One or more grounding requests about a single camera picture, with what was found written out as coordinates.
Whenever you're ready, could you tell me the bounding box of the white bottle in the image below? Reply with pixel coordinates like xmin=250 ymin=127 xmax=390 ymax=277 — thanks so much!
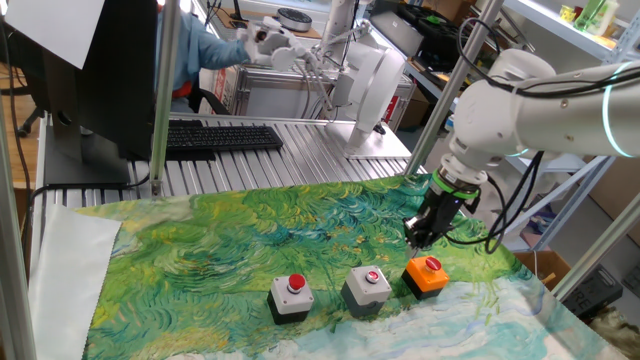
xmin=594 ymin=0 xmax=621 ymax=36

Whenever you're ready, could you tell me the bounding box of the aluminium frame post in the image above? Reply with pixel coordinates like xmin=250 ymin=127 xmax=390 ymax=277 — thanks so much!
xmin=551 ymin=192 xmax=640 ymax=302
xmin=403 ymin=0 xmax=505 ymax=176

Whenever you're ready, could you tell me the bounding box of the orange box red mushroom button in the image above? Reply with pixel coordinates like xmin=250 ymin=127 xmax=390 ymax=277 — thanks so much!
xmin=400 ymin=255 xmax=451 ymax=301

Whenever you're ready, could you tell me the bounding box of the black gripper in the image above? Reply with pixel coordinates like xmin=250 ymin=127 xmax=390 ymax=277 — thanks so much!
xmin=402 ymin=189 xmax=482 ymax=255

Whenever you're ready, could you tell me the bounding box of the green bottle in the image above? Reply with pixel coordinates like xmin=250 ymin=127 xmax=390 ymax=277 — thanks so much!
xmin=573 ymin=0 xmax=607 ymax=32

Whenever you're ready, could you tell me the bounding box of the white cloth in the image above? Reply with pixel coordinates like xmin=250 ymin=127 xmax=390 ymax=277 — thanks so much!
xmin=27 ymin=203 xmax=124 ymax=360

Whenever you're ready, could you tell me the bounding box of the black swivel chair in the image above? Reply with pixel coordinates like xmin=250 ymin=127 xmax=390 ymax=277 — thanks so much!
xmin=189 ymin=85 xmax=232 ymax=116

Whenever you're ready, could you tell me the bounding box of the silver equipment case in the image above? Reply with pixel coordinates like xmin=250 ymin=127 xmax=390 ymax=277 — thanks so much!
xmin=232 ymin=64 xmax=417 ymax=132

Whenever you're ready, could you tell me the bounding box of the round grey disc device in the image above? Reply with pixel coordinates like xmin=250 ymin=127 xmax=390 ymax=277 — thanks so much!
xmin=276 ymin=6 xmax=314 ymax=33

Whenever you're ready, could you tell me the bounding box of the grey laptop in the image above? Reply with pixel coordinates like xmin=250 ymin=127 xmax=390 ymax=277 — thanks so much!
xmin=369 ymin=10 xmax=426 ymax=59

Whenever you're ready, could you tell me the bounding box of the large brown cardboard box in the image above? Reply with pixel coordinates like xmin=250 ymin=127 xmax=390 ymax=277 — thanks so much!
xmin=582 ymin=155 xmax=640 ymax=246

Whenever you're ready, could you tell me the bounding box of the white black-based box red button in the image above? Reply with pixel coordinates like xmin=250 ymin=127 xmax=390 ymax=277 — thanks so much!
xmin=266 ymin=273 xmax=315 ymax=326

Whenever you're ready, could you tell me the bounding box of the aluminium frame profile with post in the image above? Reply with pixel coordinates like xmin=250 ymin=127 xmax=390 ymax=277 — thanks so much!
xmin=148 ymin=0 xmax=182 ymax=197

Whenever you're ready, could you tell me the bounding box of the black computer monitor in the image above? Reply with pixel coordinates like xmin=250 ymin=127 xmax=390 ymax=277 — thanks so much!
xmin=7 ymin=0 xmax=159 ymax=186

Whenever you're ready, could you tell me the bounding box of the painted landscape tablecloth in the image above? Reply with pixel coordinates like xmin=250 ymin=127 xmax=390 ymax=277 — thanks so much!
xmin=74 ymin=172 xmax=631 ymax=360

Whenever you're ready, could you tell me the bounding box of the grey box small red button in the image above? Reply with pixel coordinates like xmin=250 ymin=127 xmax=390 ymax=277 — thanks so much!
xmin=340 ymin=264 xmax=393 ymax=319

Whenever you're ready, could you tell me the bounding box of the black plastic crate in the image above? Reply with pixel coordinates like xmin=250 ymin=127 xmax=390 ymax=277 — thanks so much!
xmin=562 ymin=264 xmax=625 ymax=317

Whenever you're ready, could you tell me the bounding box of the person in blue shirt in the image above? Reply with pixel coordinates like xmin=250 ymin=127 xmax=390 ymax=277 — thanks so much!
xmin=155 ymin=9 xmax=251 ymax=114

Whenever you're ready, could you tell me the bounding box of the black equipment case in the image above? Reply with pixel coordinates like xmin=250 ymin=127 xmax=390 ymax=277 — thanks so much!
xmin=397 ymin=2 xmax=484 ymax=89

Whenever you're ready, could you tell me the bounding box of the black keyboard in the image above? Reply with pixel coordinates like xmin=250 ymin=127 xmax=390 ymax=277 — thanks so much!
xmin=166 ymin=118 xmax=284 ymax=162

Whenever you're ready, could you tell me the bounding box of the beige fluffy fabric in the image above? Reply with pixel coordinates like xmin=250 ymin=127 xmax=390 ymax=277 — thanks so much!
xmin=589 ymin=304 xmax=640 ymax=360

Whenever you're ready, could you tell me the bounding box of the slanted aluminium frame profile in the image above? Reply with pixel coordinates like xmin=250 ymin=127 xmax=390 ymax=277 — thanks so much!
xmin=0 ymin=94 xmax=37 ymax=360

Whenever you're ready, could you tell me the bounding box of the small brown cardboard box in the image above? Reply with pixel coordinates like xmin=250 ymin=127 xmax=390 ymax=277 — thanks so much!
xmin=398 ymin=87 xmax=432 ymax=131

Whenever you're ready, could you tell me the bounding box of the wooden desk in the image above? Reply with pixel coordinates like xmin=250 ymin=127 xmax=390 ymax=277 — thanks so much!
xmin=214 ymin=7 xmax=324 ymax=41

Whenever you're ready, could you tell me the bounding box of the white paper sheet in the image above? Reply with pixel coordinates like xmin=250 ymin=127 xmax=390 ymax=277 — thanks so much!
xmin=3 ymin=0 xmax=106 ymax=70

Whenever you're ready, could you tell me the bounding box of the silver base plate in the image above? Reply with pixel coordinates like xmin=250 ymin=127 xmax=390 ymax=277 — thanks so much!
xmin=324 ymin=122 xmax=412 ymax=161

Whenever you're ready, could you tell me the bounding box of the white metal shelf rack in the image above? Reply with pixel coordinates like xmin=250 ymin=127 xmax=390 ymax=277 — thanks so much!
xmin=469 ymin=0 xmax=640 ymax=251

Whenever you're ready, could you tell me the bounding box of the black monitor cable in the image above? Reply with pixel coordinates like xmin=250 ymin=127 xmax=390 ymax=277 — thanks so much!
xmin=22 ymin=172 xmax=151 ymax=261

